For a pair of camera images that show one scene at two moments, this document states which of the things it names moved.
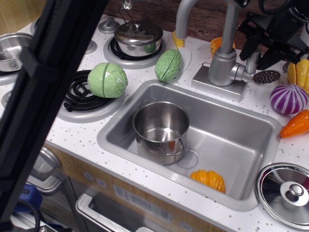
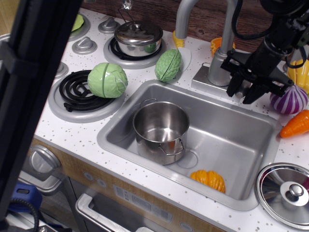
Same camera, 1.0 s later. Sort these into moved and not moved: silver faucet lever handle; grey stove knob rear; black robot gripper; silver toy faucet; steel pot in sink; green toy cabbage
Moved: black robot gripper; silver faucet lever handle
Not moved: steel pot in sink; green toy cabbage; grey stove knob rear; silver toy faucet
